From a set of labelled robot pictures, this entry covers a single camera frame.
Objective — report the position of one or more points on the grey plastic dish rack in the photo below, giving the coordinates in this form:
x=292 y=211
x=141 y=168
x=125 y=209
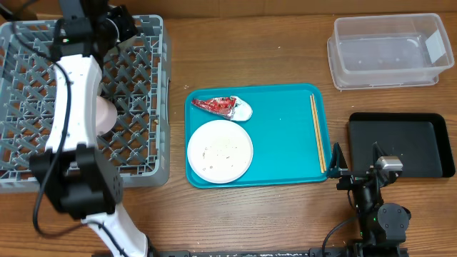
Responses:
x=135 y=80

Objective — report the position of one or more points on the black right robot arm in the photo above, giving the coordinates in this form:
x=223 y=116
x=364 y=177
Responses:
x=382 y=225

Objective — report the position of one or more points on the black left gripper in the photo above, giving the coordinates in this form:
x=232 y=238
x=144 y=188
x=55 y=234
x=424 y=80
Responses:
x=116 y=21

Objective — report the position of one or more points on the teal plastic tray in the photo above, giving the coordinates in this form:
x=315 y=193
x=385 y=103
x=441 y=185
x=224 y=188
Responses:
x=281 y=129

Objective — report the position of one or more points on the pink upturned bowl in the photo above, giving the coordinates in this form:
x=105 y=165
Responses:
x=106 y=115

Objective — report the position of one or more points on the red foil snack wrapper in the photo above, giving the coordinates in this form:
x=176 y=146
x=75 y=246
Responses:
x=221 y=106

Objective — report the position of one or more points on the grey shallow bowl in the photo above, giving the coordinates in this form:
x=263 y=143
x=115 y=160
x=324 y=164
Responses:
x=120 y=46

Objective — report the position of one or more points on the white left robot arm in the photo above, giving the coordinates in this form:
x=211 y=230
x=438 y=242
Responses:
x=72 y=172

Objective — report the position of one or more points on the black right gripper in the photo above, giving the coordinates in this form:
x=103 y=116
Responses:
x=353 y=178

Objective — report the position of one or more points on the right wooden chopstick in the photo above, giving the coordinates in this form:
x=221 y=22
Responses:
x=319 y=132

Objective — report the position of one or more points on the white round plate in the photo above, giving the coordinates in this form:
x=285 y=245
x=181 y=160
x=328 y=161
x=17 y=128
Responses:
x=220 y=151

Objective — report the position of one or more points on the clear plastic bin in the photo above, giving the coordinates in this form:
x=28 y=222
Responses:
x=389 y=51

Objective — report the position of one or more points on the black plastic tray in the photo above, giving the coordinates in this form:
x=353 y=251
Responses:
x=419 y=140

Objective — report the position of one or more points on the left wooden chopstick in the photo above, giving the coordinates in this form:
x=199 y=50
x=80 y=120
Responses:
x=316 y=132

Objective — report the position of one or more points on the white crumpled napkin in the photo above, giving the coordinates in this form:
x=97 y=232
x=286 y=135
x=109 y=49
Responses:
x=241 y=111

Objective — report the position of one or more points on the wooden chopstick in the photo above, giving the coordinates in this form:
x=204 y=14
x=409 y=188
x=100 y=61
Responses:
x=316 y=132
x=319 y=132

